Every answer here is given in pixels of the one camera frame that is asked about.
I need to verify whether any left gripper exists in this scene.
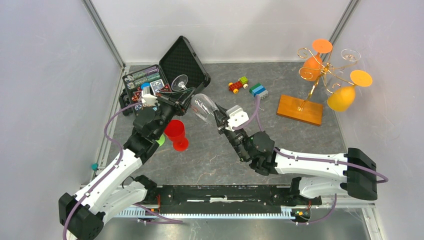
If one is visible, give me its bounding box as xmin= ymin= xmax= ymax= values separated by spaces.
xmin=153 ymin=87 xmax=197 ymax=140

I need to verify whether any red plastic wine glass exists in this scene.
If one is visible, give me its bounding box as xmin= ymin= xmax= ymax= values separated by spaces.
xmin=164 ymin=119 xmax=189 ymax=152

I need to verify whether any clear wine glass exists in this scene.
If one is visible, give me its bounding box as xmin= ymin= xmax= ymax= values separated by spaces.
xmin=340 ymin=48 xmax=361 ymax=70
xmin=171 ymin=74 xmax=218 ymax=124

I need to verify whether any green plastic wine glass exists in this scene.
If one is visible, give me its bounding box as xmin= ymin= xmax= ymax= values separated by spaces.
xmin=156 ymin=134 xmax=166 ymax=147

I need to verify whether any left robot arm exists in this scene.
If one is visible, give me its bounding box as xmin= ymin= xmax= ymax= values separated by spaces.
xmin=58 ymin=92 xmax=192 ymax=240

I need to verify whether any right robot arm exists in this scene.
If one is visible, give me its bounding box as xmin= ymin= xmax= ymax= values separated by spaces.
xmin=213 ymin=112 xmax=378 ymax=204

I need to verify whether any orange plastic wine glass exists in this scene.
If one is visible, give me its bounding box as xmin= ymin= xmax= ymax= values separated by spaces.
xmin=297 ymin=38 xmax=333 ymax=82

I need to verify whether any yellow plastic wine glass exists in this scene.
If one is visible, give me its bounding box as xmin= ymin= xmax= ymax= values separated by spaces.
xmin=326 ymin=70 xmax=373 ymax=112

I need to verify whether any black open case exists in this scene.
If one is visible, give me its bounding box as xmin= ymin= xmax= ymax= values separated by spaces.
xmin=119 ymin=35 xmax=211 ymax=119

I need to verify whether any blue green brick stack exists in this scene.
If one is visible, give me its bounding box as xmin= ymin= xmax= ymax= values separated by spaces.
xmin=249 ymin=83 xmax=269 ymax=100

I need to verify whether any toy brick car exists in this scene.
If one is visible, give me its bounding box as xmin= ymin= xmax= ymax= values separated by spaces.
xmin=228 ymin=76 xmax=249 ymax=94

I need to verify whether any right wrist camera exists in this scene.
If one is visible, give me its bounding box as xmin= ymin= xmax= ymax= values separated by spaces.
xmin=225 ymin=105 xmax=249 ymax=131

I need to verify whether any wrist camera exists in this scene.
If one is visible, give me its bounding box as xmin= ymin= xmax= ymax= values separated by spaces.
xmin=141 ymin=87 xmax=158 ymax=107
xmin=225 ymin=105 xmax=249 ymax=131

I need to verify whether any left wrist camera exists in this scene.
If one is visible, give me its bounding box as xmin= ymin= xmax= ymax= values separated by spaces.
xmin=141 ymin=87 xmax=158 ymax=107

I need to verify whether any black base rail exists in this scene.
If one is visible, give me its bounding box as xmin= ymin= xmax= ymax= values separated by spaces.
xmin=79 ymin=183 xmax=375 ymax=221

